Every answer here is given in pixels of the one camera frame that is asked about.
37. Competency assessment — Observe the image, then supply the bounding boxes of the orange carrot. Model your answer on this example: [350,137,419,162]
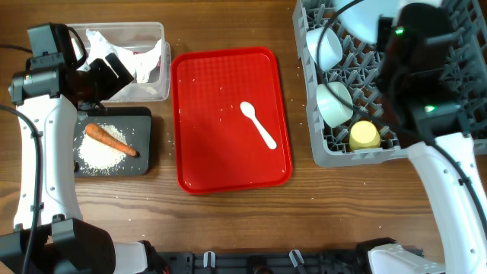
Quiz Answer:
[85,123,138,157]

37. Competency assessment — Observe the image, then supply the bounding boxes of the red strawberry wrapper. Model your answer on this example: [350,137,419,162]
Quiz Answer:
[134,49,161,74]

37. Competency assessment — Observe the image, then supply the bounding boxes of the white napkin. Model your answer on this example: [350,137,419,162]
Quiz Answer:
[85,30,162,84]

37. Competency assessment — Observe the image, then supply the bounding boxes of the white rice pile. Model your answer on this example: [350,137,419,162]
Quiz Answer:
[76,123,129,175]

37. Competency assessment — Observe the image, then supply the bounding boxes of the white plastic spoon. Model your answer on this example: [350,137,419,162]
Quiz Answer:
[240,101,277,150]

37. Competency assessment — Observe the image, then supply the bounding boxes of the light blue bowl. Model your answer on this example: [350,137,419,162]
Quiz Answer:
[306,27,342,72]

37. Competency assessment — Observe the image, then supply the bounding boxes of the green bowl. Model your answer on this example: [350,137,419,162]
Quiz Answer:
[317,82,353,128]

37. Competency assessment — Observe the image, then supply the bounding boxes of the light blue plate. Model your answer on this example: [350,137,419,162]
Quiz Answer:
[333,0,444,45]

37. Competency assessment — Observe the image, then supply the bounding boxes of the yellow cup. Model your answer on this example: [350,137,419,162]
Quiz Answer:
[349,120,380,151]

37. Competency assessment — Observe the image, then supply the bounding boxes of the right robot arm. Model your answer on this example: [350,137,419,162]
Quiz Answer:
[367,1,486,273]

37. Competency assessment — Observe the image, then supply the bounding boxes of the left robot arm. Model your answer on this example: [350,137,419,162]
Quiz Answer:
[1,23,170,273]

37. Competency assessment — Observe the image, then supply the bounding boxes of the grey dishwasher rack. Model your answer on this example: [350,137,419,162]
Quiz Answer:
[292,0,486,167]

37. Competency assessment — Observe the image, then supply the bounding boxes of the clear plastic bin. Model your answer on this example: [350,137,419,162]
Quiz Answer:
[70,22,171,103]

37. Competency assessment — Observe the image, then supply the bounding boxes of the red serving tray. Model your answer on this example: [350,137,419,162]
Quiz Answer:
[171,46,293,194]

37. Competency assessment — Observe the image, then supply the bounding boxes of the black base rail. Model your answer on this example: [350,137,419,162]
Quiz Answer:
[159,249,371,274]

